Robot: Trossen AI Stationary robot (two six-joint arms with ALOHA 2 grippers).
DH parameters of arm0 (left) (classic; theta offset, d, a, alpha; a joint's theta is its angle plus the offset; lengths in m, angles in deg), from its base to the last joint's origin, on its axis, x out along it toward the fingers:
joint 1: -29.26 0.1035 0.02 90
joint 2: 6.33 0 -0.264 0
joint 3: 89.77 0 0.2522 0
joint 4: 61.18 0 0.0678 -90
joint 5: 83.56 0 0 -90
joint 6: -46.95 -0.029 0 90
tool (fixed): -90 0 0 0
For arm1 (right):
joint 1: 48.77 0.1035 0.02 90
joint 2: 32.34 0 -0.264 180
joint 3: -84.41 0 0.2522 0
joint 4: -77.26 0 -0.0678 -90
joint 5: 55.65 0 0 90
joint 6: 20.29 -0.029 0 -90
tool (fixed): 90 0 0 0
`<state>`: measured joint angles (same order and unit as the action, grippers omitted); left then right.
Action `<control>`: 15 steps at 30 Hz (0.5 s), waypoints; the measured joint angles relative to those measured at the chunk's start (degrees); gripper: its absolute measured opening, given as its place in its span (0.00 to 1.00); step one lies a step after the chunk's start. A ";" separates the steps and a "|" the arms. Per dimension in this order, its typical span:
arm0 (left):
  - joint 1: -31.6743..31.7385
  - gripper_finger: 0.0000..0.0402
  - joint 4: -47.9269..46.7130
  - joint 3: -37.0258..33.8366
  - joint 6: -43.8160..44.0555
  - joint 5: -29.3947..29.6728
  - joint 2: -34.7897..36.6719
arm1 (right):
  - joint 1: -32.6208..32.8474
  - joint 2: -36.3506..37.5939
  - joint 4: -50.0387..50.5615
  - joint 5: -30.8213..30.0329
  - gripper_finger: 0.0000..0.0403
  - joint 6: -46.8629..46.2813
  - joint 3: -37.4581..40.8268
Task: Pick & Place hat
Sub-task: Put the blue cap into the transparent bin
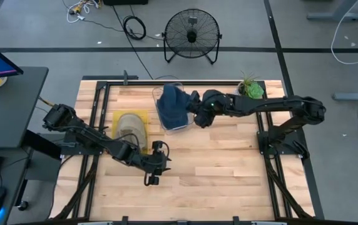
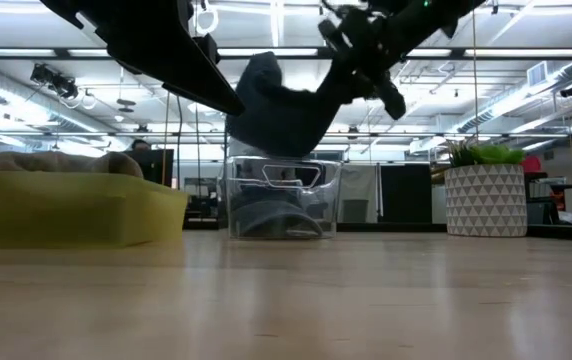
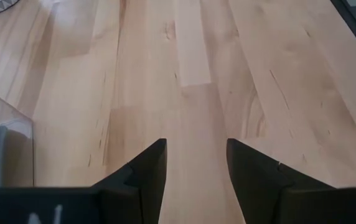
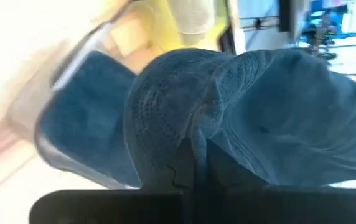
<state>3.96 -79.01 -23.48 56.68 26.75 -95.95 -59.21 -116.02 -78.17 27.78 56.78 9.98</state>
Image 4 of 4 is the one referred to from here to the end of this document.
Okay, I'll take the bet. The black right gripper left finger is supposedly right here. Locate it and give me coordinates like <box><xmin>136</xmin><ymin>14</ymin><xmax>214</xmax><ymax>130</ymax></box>
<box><xmin>140</xmin><ymin>138</ymin><xmax>195</xmax><ymax>191</ymax></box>

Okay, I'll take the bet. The yellow plastic bin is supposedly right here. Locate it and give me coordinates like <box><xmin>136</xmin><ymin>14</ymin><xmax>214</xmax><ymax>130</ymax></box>
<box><xmin>109</xmin><ymin>0</ymin><xmax>232</xmax><ymax>65</ymax></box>

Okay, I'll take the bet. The blue denim hat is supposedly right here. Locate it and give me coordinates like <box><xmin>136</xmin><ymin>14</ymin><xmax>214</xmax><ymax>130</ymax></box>
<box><xmin>123</xmin><ymin>47</ymin><xmax>356</xmax><ymax>191</ymax></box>

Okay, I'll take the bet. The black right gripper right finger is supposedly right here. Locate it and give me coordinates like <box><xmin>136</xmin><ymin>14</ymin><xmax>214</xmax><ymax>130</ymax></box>
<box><xmin>205</xmin><ymin>139</ymin><xmax>271</xmax><ymax>191</ymax></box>

